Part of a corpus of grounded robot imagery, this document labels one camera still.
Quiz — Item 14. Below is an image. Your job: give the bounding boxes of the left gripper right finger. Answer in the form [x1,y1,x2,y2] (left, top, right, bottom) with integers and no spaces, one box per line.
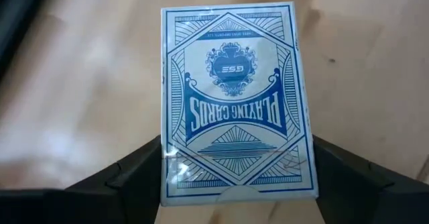
[312,135,429,224]

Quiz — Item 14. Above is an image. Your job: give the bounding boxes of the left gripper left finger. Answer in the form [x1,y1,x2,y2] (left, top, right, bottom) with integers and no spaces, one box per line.
[0,135,163,224]

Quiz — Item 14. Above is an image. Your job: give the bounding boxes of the blue playing cards box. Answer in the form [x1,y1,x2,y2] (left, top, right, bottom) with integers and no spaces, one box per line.
[160,1,319,207]

